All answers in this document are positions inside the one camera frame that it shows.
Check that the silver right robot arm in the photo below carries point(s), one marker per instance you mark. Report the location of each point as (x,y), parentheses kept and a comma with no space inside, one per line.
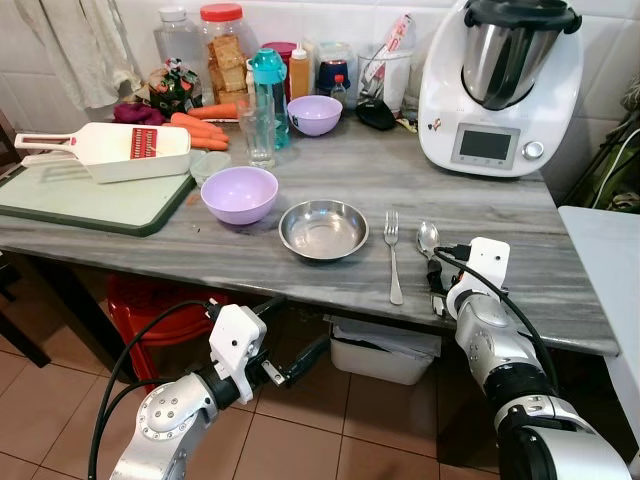
(500,340)

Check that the small black pouch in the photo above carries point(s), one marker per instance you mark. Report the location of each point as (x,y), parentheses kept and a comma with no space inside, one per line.
(376,116)

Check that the small purple plastic bowl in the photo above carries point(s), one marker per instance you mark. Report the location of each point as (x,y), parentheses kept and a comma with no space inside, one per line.
(314,115)

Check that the glass jar dark contents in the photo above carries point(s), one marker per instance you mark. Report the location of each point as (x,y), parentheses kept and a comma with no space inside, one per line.
(332,70)

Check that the beige hanging towel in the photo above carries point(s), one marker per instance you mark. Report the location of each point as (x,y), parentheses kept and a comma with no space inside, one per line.
(85,50)

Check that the silver metal fork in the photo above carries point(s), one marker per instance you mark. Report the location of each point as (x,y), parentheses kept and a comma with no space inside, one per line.
(395,295)

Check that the clear plastic utensil jug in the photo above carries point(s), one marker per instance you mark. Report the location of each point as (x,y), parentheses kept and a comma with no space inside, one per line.
(395,80)

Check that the purple leafy vegetable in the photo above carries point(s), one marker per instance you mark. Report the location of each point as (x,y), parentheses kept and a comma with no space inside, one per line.
(135,113)

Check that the white mandoline slicer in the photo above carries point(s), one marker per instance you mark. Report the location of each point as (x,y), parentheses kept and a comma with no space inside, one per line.
(90,150)

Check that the pale green cutting board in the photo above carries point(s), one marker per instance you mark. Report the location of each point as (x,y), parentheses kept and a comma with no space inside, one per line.
(90,200)

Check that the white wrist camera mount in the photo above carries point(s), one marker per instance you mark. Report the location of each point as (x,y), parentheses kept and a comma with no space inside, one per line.
(235,345)
(485,265)

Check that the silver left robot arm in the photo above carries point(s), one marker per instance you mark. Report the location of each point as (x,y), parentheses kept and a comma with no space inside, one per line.
(165,420)

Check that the red plastic stool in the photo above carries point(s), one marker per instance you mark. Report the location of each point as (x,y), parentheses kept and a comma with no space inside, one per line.
(150,320)

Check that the large purple plastic bowl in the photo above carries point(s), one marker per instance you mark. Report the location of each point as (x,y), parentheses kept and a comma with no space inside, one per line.
(240,195)

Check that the small red cap bottle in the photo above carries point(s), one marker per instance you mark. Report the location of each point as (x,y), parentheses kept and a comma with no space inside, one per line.
(338,92)

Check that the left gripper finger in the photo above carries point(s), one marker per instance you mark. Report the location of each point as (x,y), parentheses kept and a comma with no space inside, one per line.
(310,358)
(268,309)

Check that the stainless steel bowl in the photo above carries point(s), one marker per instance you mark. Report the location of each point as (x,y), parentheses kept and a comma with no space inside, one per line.
(323,232)

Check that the clear plastic jar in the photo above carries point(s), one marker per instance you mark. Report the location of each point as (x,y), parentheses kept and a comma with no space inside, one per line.
(175,40)

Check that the clear drinking glass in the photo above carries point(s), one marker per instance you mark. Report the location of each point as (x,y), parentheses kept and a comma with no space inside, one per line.
(255,140)

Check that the maroon lidded container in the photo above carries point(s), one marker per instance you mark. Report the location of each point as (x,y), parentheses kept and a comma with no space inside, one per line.
(282,52)

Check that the white food processor appliance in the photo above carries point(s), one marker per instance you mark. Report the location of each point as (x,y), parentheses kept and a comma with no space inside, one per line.
(450,100)

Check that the orange sauce bottle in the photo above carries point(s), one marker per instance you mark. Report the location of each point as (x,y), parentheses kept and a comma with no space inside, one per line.
(299,75)

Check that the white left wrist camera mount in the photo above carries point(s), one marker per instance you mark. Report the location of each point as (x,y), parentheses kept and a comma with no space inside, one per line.
(235,345)

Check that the white plastic bin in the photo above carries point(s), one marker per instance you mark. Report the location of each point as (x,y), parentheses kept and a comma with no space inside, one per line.
(375,360)

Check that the colourful floral packet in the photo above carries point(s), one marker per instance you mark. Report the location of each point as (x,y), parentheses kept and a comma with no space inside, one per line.
(175,88)

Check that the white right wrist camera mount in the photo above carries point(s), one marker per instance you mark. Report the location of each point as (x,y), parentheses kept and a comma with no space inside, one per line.
(485,265)

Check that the pale round lid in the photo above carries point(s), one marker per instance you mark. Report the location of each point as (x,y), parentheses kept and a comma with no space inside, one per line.
(208,165)

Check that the silver metal spoon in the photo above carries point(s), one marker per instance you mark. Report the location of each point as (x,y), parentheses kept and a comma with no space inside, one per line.
(427,237)

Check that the dark green bag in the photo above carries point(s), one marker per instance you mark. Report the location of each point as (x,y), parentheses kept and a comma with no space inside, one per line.
(610,180)

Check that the red and white spatula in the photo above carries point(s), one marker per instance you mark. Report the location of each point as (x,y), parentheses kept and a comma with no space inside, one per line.
(400,32)

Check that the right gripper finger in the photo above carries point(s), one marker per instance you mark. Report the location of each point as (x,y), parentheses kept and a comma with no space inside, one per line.
(436,278)

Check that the dark wooden chair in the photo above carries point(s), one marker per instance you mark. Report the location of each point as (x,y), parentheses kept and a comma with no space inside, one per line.
(6,145)

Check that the orange carrot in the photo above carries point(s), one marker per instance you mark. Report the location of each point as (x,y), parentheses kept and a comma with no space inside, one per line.
(215,110)
(208,144)
(195,125)

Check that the red lid biscuit jar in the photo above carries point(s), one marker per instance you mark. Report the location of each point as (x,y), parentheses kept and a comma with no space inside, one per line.
(225,60)

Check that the teal water bottle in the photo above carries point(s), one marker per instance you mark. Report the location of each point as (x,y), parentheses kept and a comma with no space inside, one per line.
(268,90)

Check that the white side table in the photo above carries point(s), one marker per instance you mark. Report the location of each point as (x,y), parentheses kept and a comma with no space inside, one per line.
(605,270)

